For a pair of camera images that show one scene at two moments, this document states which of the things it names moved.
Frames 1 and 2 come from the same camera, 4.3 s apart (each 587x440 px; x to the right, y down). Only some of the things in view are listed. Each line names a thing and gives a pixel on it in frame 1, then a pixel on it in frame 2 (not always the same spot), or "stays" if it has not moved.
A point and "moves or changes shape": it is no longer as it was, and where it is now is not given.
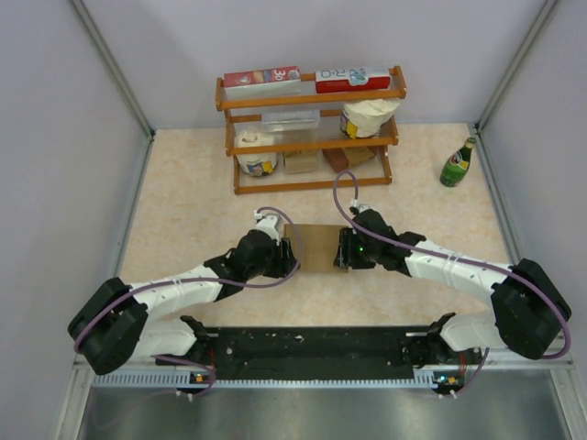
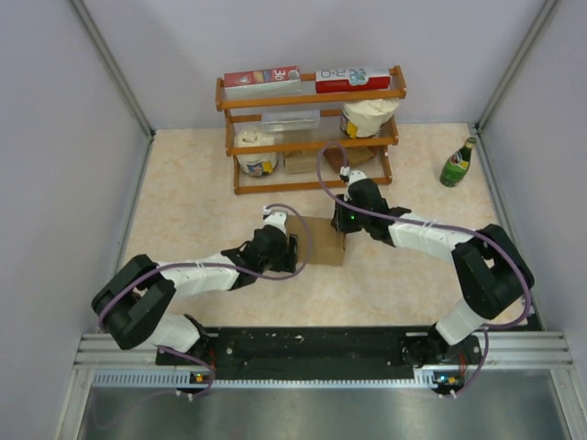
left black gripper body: [278, 263] stays
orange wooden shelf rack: [311, 138] stays
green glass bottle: [456, 168] stays
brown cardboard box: [319, 245] moves or changes shape
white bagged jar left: [255, 165] stays
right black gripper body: [355, 253] -> [350, 219]
